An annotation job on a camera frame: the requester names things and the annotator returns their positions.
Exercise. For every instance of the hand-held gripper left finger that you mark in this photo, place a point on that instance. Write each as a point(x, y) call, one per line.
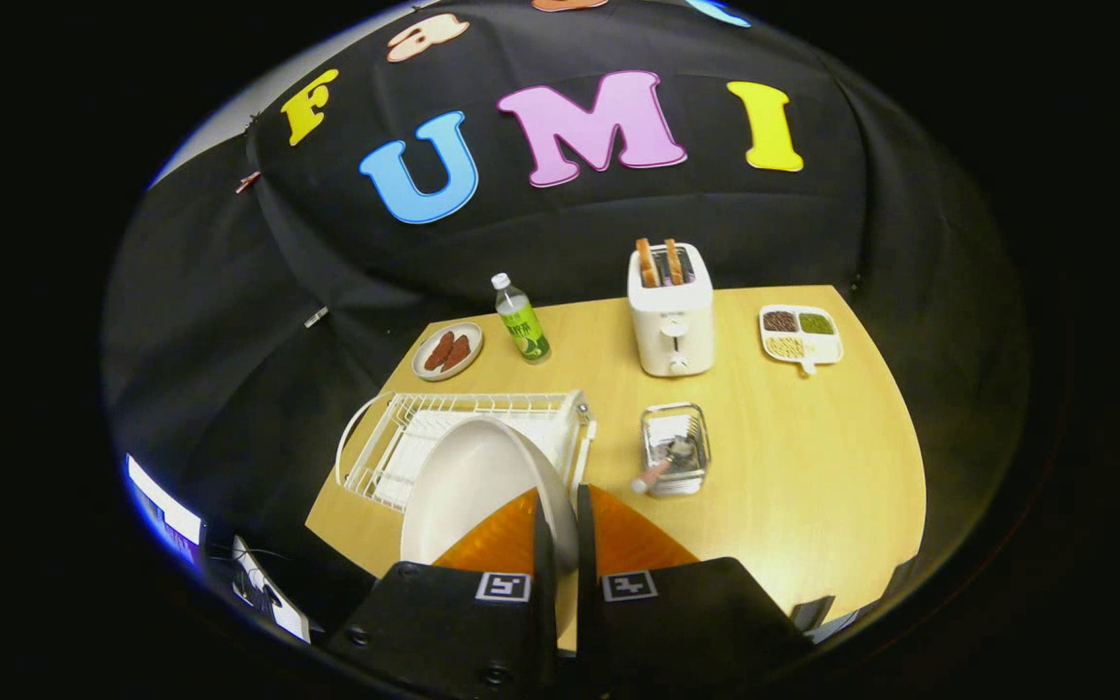
point(545, 583)

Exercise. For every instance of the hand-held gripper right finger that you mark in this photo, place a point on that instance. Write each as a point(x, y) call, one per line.
point(587, 583)

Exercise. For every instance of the beige round plate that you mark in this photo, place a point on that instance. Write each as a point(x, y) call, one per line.
point(472, 486)

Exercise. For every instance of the small round grey plate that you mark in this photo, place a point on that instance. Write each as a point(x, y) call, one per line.
point(471, 332)

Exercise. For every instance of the white divided dish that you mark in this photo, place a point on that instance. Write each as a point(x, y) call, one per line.
point(824, 348)

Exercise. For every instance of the red sausage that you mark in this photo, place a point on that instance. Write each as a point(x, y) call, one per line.
point(439, 351)
point(456, 354)

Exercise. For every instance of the clear bottle with green label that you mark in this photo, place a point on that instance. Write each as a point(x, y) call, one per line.
point(524, 331)

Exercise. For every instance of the white side table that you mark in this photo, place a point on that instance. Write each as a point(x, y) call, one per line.
point(278, 603)

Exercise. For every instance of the white toaster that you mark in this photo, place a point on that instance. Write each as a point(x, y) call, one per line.
point(672, 321)

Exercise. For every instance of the pile of pale beans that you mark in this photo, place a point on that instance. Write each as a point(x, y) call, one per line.
point(786, 347)

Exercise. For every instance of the toast slice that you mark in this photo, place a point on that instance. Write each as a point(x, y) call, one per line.
point(647, 264)
point(674, 262)

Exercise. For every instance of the pile of dark beans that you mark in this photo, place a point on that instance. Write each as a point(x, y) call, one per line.
point(780, 321)

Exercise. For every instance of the pile of green beans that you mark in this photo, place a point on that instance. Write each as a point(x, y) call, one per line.
point(817, 324)

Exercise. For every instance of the black backdrop cloth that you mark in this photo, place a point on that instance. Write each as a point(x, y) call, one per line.
point(570, 224)

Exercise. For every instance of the computer monitor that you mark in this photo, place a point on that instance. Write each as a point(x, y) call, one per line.
point(166, 510)

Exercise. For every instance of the small red clip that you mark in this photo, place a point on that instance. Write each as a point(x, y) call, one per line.
point(248, 182)

